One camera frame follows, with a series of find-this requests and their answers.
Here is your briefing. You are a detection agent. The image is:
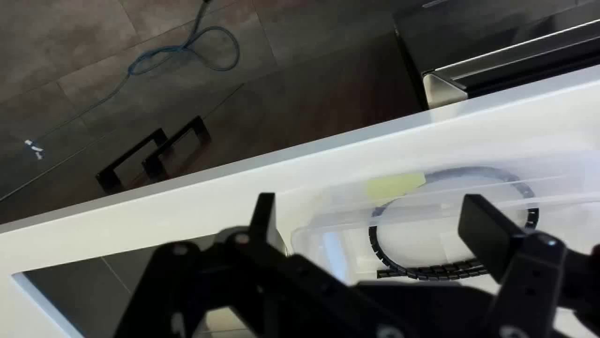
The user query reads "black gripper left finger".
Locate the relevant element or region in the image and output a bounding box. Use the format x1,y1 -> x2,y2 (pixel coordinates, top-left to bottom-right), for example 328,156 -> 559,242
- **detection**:
249,193 -> 275,244

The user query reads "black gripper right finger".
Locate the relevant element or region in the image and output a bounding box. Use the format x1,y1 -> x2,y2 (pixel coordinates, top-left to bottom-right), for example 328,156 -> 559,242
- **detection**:
457,193 -> 527,282

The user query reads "clear plastic basket bin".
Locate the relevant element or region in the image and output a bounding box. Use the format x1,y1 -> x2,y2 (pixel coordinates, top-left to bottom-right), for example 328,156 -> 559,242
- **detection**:
290,150 -> 600,284

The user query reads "stainless appliance under counter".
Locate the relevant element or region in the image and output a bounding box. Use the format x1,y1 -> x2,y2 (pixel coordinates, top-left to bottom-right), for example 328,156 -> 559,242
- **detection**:
394,0 -> 600,109

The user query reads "black cabinet handle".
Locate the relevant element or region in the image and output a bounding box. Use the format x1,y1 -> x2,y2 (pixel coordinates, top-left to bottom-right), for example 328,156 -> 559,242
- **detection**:
142,116 -> 212,182
95,128 -> 167,193

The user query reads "blue cable on floor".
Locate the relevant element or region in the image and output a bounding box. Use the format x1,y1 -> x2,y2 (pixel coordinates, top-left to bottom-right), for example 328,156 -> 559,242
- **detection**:
124,0 -> 242,81

